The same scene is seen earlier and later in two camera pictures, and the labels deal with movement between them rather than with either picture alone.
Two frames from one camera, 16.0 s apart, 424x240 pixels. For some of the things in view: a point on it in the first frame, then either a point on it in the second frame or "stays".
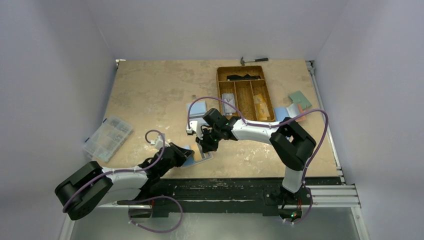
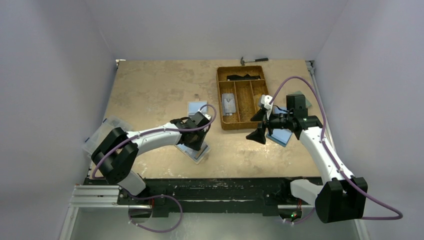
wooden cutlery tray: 244,87 stays
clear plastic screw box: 105,143 stays
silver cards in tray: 227,109 stays
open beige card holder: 197,111 stays
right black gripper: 205,140 → 266,122
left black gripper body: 180,152 → 193,139
